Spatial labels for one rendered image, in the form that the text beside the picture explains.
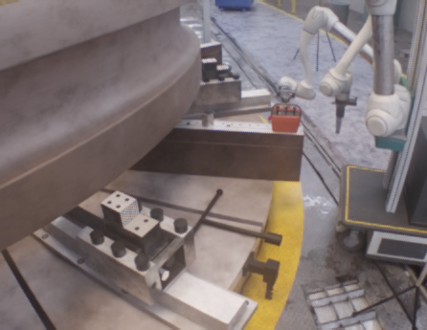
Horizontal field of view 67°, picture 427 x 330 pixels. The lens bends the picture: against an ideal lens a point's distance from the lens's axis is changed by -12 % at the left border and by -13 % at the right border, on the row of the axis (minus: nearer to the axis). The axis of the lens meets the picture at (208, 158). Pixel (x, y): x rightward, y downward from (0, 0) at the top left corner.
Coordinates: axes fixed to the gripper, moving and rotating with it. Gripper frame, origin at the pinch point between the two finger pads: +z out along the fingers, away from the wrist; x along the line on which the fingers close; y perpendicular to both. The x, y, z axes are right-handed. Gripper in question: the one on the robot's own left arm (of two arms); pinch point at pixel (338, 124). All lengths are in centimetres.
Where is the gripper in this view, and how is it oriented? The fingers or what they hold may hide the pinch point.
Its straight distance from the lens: 217.4
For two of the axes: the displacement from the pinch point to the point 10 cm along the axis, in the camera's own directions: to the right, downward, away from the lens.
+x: -3.3, 5.1, -8.0
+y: -9.4, -1.4, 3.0
